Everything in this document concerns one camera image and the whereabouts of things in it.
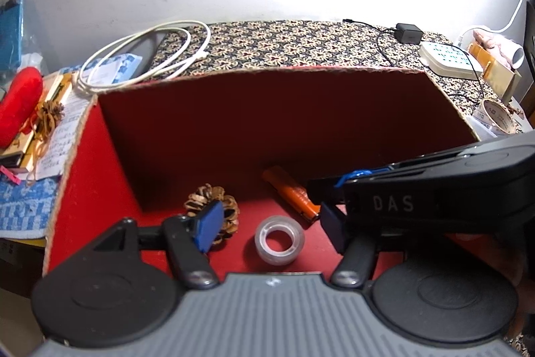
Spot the pine cone with raffia ribbon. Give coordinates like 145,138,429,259
22,99,66,187

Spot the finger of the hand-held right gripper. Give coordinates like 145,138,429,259
307,165,394,212

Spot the pink white bundle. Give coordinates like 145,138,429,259
472,28,526,68

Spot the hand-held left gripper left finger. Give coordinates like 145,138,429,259
67,200,225,291

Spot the white cable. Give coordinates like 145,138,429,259
77,20,212,97

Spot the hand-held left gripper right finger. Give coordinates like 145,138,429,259
320,202,378,291

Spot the patterned tablecloth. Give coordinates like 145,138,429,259
148,20,523,141

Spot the white power strip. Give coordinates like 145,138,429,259
419,41,485,81

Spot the black charger adapter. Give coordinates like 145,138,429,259
395,22,423,46

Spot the red plush pouch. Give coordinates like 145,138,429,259
0,66,44,151

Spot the orange lighter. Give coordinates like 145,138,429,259
262,166,322,223

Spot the patterned tape roll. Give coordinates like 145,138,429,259
477,98,518,136

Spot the black power adapter with cord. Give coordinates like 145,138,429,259
344,18,428,68

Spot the brown pine cone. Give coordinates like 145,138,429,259
184,183,240,246

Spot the pink clip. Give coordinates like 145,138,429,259
0,165,22,186

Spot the red cardboard box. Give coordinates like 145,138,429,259
43,64,491,276

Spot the clear tape roll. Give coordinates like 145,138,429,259
254,215,306,267

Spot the blue pouch in plastic bag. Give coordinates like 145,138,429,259
0,0,24,74

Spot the handwritten paper sheet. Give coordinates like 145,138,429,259
35,88,91,181

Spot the gold paper bag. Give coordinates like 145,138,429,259
467,41,523,103

